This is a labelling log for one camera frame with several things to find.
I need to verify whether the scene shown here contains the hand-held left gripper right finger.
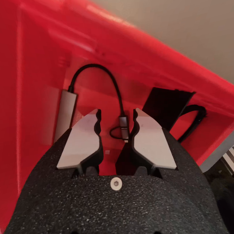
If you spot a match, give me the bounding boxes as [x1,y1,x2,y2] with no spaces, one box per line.
[131,108,177,174]

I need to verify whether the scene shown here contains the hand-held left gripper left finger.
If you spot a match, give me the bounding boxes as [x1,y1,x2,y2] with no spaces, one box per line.
[56,109,104,176]

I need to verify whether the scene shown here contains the silver usb hub with cable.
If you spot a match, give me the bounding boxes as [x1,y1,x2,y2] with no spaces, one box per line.
[53,64,131,144]

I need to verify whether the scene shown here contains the black braided cable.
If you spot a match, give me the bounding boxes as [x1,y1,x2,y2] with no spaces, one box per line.
[178,105,207,143]

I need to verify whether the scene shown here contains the red plastic bin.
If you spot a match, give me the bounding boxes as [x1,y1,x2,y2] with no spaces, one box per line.
[0,0,234,233]

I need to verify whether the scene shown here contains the black divider plate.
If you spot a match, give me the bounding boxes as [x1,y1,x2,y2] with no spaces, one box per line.
[142,87,196,131]

